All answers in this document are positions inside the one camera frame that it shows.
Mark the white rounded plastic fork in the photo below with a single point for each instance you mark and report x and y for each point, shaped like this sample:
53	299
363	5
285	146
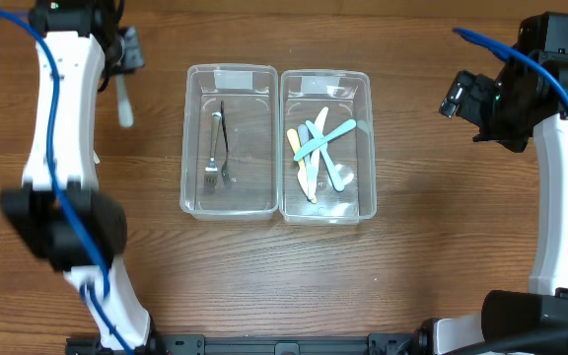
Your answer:
124	107

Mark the yellow plastic knife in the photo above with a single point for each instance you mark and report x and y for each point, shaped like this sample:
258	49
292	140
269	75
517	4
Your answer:
302	176

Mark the pale grey-blue plastic knife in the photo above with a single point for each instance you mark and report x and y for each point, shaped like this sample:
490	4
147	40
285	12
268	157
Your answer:
304	138

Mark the clear left plastic container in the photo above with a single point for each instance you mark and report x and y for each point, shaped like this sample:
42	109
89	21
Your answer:
250	95

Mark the black handled metal fork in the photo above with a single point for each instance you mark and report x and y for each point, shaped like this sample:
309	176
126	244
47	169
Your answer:
225	169

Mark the large metal fork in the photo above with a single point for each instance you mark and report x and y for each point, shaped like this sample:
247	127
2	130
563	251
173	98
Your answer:
211	169

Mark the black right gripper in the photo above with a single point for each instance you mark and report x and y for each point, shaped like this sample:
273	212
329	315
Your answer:
484	112

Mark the white plastic knife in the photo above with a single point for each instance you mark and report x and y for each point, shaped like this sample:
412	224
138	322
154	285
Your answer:
313	161

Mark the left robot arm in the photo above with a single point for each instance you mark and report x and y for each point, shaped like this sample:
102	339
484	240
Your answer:
59	211

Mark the mint green plastic knife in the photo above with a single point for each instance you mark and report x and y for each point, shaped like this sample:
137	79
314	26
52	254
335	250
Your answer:
316	143

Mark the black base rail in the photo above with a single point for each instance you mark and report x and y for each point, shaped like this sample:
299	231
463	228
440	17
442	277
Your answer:
374	343

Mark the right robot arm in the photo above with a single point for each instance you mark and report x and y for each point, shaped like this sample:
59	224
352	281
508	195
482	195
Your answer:
526	104

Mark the clear right plastic container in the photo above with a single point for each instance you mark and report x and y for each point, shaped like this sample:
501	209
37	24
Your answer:
347	94

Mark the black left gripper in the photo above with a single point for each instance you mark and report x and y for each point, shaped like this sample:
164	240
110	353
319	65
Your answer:
113	56

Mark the clear plastic container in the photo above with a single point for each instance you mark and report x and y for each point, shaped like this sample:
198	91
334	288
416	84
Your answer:
250	95
347	94

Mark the light blue plastic knife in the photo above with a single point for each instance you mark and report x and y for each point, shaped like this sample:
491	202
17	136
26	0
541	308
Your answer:
336	179

